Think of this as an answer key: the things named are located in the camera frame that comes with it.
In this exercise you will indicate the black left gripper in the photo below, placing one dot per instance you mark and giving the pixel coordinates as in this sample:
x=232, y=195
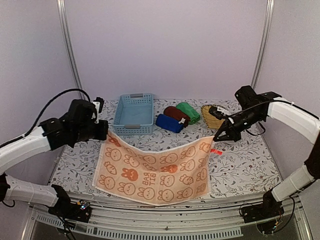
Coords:
x=102, y=135

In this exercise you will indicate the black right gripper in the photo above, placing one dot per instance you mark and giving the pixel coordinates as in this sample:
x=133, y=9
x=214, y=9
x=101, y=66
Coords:
x=233, y=134

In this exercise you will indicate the orange bunny pattern towel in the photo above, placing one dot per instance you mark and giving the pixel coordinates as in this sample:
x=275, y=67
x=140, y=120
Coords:
x=156, y=178

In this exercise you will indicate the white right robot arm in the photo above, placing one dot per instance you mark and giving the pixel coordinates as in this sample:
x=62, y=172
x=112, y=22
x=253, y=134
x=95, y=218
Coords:
x=257, y=108

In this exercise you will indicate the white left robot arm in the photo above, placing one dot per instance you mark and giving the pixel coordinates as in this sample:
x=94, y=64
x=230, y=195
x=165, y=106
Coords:
x=44, y=137

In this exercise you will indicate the yellow woven bamboo tray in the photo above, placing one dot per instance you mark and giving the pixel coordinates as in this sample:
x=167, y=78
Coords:
x=211, y=121

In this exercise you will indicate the green rolled towel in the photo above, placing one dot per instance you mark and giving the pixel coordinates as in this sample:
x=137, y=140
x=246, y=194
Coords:
x=187, y=109

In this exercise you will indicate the light blue plastic basket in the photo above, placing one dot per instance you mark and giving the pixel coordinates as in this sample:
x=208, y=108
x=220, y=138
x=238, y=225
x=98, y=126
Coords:
x=134, y=114

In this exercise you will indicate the brown rolled towel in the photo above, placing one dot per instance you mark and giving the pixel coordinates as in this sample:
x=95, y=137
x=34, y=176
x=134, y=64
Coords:
x=175, y=113

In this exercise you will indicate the blue rolled towel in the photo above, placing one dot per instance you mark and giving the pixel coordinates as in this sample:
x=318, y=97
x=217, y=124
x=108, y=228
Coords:
x=168, y=123

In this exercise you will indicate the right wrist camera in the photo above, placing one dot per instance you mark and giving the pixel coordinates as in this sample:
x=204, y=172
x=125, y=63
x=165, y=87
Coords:
x=218, y=112

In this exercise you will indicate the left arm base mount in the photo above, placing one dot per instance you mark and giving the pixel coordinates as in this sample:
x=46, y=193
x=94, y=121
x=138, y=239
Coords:
x=65, y=209

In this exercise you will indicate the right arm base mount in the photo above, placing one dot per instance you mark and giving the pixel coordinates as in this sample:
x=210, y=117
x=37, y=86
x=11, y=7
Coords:
x=262, y=211

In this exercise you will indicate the aluminium front rail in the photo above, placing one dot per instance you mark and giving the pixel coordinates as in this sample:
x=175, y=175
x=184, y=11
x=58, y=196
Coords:
x=206, y=218

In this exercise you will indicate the left aluminium frame post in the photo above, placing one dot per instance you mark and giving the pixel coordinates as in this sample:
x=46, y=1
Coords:
x=62, y=13

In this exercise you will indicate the aluminium frame post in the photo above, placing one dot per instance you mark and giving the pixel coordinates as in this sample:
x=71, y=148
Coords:
x=62, y=13
x=266, y=28

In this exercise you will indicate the right aluminium frame post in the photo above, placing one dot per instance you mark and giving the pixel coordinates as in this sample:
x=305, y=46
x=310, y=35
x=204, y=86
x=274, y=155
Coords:
x=266, y=28

